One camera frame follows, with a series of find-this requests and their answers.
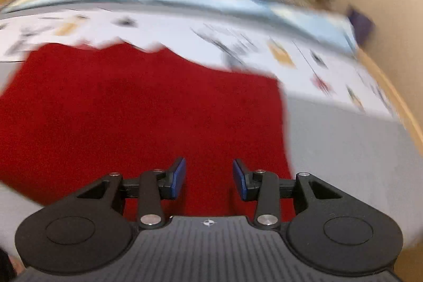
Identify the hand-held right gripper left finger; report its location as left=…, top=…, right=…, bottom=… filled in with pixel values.
left=71, top=156, right=187, bottom=231

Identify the light blue bed sheet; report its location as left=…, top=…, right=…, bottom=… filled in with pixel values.
left=0, top=0, right=359, bottom=54

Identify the purple bag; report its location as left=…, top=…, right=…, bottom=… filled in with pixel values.
left=347, top=6, right=375, bottom=46

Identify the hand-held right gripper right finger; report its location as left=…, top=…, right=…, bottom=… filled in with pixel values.
left=232, top=158, right=347, bottom=231

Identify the red knit sweater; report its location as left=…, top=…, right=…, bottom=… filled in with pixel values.
left=0, top=41, right=295, bottom=223

